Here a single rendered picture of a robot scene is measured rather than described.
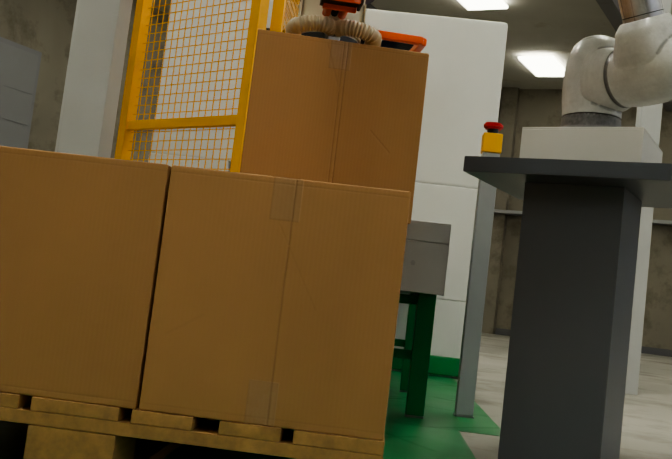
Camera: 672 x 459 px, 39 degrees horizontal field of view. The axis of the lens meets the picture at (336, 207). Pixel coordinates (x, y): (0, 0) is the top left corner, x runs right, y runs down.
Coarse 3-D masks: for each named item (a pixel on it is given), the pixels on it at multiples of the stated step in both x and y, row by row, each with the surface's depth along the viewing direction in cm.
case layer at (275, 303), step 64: (0, 192) 156; (64, 192) 155; (128, 192) 155; (192, 192) 154; (256, 192) 154; (320, 192) 153; (384, 192) 153; (0, 256) 154; (64, 256) 154; (128, 256) 153; (192, 256) 153; (256, 256) 152; (320, 256) 152; (384, 256) 152; (0, 320) 153; (64, 320) 153; (128, 320) 152; (192, 320) 152; (256, 320) 151; (320, 320) 151; (384, 320) 151; (0, 384) 152; (64, 384) 152; (128, 384) 151; (192, 384) 151; (256, 384) 150; (320, 384) 150; (384, 384) 150
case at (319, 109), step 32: (256, 64) 213; (288, 64) 214; (320, 64) 215; (352, 64) 216; (384, 64) 217; (416, 64) 218; (256, 96) 213; (288, 96) 214; (320, 96) 215; (352, 96) 215; (384, 96) 216; (416, 96) 217; (256, 128) 212; (288, 128) 213; (320, 128) 214; (352, 128) 215; (384, 128) 216; (416, 128) 216; (256, 160) 212; (288, 160) 213; (320, 160) 213; (352, 160) 214; (384, 160) 215; (416, 160) 216
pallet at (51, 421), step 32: (0, 416) 152; (32, 416) 151; (64, 416) 151; (96, 416) 151; (128, 416) 158; (160, 416) 150; (32, 448) 151; (64, 448) 151; (96, 448) 150; (128, 448) 160; (160, 448) 187; (224, 448) 150; (256, 448) 149; (288, 448) 149; (320, 448) 149; (352, 448) 149
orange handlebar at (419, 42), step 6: (324, 12) 237; (330, 12) 236; (342, 12) 234; (342, 18) 239; (378, 30) 253; (384, 36) 253; (390, 36) 253; (396, 36) 253; (402, 36) 253; (408, 36) 254; (414, 36) 254; (420, 36) 254; (402, 42) 255; (408, 42) 254; (414, 42) 254; (420, 42) 254; (426, 42) 255; (414, 48) 261; (420, 48) 258
